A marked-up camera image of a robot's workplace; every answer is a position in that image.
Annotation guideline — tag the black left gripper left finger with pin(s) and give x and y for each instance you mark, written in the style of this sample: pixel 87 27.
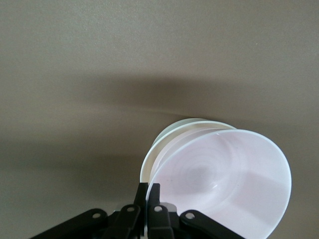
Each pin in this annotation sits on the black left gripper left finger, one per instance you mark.
pixel 119 224

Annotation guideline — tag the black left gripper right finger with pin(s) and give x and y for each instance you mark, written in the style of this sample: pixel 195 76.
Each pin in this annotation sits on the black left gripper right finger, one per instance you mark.
pixel 159 224

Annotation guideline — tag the pale pink plastic bowl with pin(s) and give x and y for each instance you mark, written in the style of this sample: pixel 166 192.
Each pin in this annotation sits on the pale pink plastic bowl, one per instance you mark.
pixel 224 179

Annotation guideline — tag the white plastic bowl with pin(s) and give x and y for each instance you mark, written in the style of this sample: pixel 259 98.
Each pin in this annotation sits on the white plastic bowl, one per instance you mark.
pixel 164 132

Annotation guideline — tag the brown table cover sheet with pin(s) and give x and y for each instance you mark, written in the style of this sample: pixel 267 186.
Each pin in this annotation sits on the brown table cover sheet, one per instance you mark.
pixel 99 49

